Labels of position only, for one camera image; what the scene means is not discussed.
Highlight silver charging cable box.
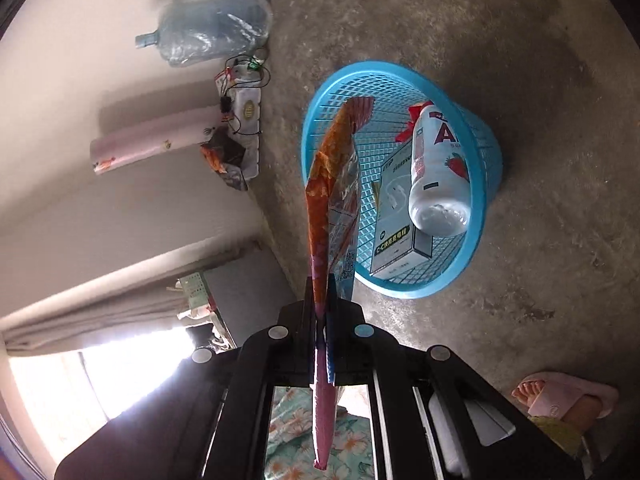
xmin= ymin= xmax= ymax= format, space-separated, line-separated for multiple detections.
xmin=370 ymin=142 xmax=433 ymax=280

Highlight pink snack bag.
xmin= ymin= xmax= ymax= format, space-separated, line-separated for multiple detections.
xmin=304 ymin=95 xmax=377 ymax=470

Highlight white strawberry drink bottle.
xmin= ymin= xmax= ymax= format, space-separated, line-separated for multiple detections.
xmin=409 ymin=103 xmax=471 ymax=237

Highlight grey side cabinet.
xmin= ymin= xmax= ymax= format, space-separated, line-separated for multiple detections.
xmin=204 ymin=248 xmax=296 ymax=346

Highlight green plastic basket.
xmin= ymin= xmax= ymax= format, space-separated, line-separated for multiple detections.
xmin=179 ymin=272 xmax=209 ymax=310

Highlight floral blue quilt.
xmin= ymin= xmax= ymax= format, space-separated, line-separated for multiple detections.
xmin=264 ymin=387 xmax=375 ymax=479

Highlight grey curtain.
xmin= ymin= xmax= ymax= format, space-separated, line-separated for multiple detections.
xmin=1 ymin=240 xmax=259 ymax=356

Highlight black orange snack bags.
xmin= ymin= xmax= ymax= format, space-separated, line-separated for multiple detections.
xmin=200 ymin=126 xmax=247 ymax=191

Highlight pink rolled wallpaper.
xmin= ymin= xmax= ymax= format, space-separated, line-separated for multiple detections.
xmin=90 ymin=105 xmax=222 ymax=174

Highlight pink slipper on foot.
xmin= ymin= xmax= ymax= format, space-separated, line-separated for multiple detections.
xmin=512 ymin=372 xmax=620 ymax=420

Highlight blue plastic waste basket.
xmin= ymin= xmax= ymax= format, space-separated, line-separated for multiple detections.
xmin=300 ymin=61 xmax=502 ymax=299

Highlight empty blue water jug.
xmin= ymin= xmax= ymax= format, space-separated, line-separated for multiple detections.
xmin=134 ymin=0 xmax=273 ymax=67

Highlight white flat box with cables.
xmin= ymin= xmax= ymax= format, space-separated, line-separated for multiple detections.
xmin=215 ymin=54 xmax=271 ymax=181

